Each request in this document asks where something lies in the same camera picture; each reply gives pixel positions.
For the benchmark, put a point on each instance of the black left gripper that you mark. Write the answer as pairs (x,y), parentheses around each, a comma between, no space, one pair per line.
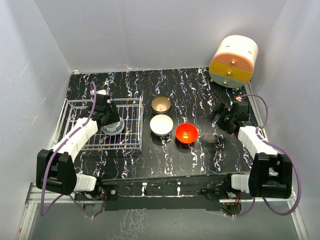
(113,115)

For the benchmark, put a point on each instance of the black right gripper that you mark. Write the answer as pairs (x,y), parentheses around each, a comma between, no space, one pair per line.
(219,109)

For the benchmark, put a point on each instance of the blue floral porcelain bowl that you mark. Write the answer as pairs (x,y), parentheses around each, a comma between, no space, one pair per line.
(114,128)

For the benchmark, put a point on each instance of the brown patterned ceramic bowl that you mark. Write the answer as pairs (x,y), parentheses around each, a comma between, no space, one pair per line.
(161,105)

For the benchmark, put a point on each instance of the white ceramic bowl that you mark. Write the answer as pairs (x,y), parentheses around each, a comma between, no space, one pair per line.
(161,125)

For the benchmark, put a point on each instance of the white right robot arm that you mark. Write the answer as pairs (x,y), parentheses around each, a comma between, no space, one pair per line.
(271,172)

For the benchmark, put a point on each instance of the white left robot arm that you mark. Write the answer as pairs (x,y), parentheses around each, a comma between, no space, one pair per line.
(55,170)

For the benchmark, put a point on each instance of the orange plastic bowl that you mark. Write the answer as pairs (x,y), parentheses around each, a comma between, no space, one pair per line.
(186,133)

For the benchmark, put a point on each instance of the pastel round drawer cabinet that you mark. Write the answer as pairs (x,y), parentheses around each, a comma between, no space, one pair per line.
(233,63)

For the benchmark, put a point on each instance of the white wire dish rack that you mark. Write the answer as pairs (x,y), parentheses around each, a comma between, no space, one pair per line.
(130,110)

